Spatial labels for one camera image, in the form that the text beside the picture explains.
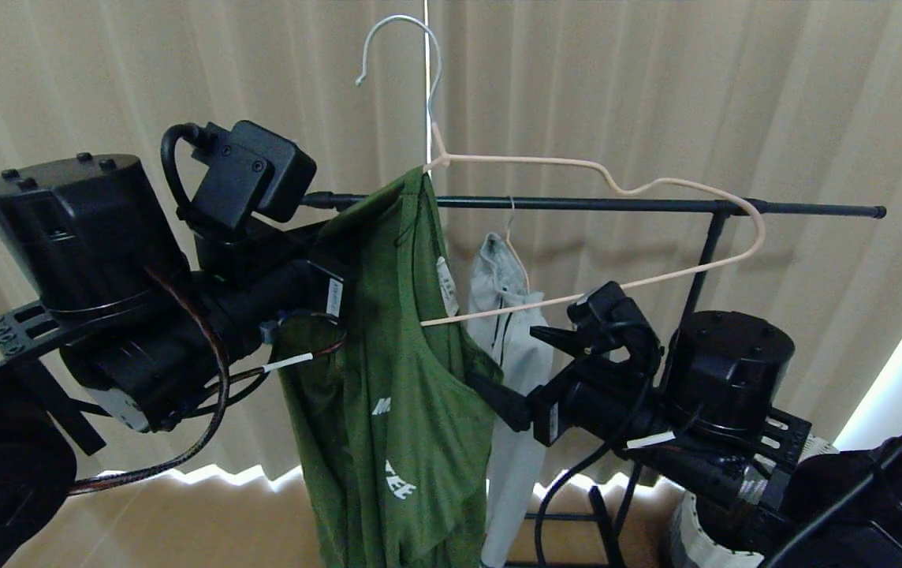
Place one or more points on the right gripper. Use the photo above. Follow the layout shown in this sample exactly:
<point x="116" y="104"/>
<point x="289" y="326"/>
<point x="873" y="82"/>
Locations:
<point x="601" y="402"/>

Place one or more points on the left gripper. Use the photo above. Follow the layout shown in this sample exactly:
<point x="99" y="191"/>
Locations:
<point x="167" y="355"/>

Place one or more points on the pale grey shorts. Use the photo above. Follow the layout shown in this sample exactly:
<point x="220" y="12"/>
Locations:
<point x="514" y="489"/>

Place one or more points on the green garment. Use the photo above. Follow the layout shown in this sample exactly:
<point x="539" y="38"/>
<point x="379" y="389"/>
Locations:
<point x="388" y="355"/>

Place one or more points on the pink clothes hanger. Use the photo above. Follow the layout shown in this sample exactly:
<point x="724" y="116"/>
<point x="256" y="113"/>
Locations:
<point x="530" y="160"/>
<point x="510" y="225"/>

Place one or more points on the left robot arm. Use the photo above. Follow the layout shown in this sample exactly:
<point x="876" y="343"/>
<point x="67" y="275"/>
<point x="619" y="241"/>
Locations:
<point x="80" y="229"/>

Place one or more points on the black clothes rack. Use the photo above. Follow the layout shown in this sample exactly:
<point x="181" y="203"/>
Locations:
<point x="616" y="205"/>

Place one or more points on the white laundry basket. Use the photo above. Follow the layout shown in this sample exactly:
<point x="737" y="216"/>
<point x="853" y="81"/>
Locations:
<point x="695" y="544"/>

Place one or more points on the beige curtain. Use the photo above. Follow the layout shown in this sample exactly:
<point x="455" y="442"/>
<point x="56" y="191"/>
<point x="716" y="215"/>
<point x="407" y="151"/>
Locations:
<point x="656" y="95"/>

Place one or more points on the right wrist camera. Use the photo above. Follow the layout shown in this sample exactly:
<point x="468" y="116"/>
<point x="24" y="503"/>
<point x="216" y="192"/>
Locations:
<point x="609" y="308"/>

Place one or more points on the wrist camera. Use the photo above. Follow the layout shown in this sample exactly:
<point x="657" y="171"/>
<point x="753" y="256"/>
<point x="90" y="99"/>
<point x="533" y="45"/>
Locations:
<point x="250" y="170"/>
<point x="609" y="308"/>

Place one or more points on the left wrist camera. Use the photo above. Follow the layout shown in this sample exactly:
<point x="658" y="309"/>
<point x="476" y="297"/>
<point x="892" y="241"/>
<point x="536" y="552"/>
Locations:
<point x="250" y="170"/>

